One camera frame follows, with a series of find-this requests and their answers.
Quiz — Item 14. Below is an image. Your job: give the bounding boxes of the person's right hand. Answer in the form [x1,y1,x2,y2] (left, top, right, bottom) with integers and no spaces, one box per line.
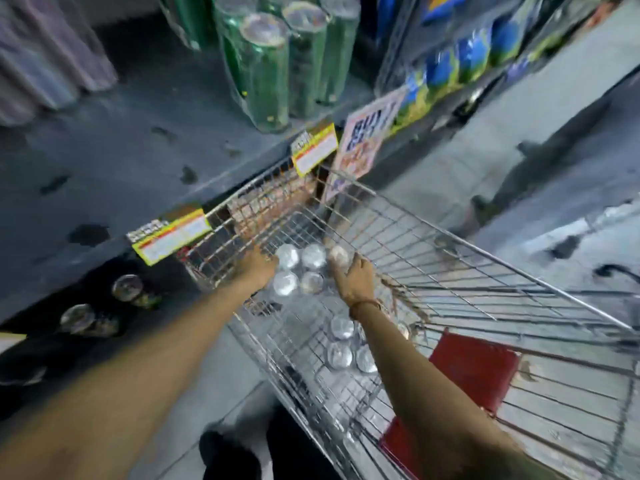
[332,252,384,311]

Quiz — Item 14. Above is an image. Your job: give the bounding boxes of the person's left hand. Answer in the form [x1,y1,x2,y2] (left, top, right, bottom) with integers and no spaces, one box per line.
[233,246,280,299]

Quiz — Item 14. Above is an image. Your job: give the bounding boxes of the shrink-wrapped pack of silver-top cans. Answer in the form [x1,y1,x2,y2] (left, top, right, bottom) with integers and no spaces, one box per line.
[322,312,413,378]
[260,242,351,303]

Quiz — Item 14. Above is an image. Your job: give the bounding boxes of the person's right forearm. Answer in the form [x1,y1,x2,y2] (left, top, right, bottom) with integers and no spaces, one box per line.
[350,302,566,480]

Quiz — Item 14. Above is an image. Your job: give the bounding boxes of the person's left forearm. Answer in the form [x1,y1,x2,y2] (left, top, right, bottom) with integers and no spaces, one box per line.
[0,280,262,480]

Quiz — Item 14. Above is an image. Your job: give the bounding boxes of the yellow shelf price tag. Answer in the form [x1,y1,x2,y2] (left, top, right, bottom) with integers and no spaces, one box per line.
[290,123,339,178]
[126,205,214,267]

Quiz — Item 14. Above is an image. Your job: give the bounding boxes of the green can with silver top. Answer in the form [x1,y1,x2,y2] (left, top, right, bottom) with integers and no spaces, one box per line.
[59,303,122,339]
[110,274,162,310]

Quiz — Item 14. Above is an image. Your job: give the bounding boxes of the pink white promotion sign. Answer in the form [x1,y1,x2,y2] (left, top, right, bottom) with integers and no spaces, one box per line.
[321,86,407,204]

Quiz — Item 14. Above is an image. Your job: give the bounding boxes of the red cart seat flap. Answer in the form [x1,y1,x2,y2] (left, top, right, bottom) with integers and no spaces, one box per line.
[378,331,522,476]

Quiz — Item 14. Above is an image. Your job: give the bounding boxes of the dark metal store shelf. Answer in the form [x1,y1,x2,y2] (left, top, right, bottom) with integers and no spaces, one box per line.
[0,0,396,340]

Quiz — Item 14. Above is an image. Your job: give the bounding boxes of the person's black trousers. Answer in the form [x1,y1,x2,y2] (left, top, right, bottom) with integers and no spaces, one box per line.
[198,402,348,480]

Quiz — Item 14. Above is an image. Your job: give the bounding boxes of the large wrapped green can pack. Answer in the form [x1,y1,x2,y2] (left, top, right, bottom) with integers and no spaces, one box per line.
[212,0,362,134]

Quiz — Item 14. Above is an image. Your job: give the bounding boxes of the row of blue green packets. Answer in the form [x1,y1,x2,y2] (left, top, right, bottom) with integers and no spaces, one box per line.
[387,0,601,138]

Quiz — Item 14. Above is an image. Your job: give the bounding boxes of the small wrapped green can pack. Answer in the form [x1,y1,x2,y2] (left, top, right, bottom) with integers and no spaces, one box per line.
[159,0,218,51]

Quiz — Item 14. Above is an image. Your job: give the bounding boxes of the wrapped pack of purple cans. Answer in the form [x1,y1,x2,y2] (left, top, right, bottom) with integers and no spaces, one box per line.
[0,0,119,128]

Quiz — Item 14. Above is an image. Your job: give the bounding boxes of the brown cord bracelet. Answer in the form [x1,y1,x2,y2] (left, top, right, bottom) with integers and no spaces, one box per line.
[348,298,385,321]

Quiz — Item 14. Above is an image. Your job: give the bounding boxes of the metal wire shopping cart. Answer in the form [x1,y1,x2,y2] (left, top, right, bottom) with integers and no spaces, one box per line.
[179,162,640,480]

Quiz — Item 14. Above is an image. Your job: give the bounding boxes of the wire rack store shelf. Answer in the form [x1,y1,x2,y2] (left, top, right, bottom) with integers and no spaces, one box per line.
[374,0,640,145]

